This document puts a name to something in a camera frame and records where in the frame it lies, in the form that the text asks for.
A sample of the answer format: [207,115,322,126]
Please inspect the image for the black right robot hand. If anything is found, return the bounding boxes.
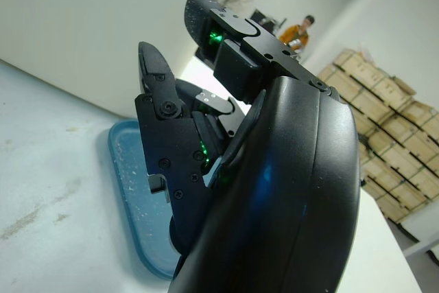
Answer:
[133,0,361,293]

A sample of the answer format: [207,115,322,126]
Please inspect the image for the wooden shipping crate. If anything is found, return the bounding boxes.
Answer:
[317,47,439,225]

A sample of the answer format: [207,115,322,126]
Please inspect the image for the blue plastic tray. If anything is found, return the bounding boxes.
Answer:
[108,119,179,280]

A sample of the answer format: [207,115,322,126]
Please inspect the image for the cream two-slot toaster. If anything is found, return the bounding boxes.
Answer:
[0,0,215,119]

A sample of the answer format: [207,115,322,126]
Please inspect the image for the seated person in orange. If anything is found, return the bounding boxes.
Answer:
[279,14,316,50]

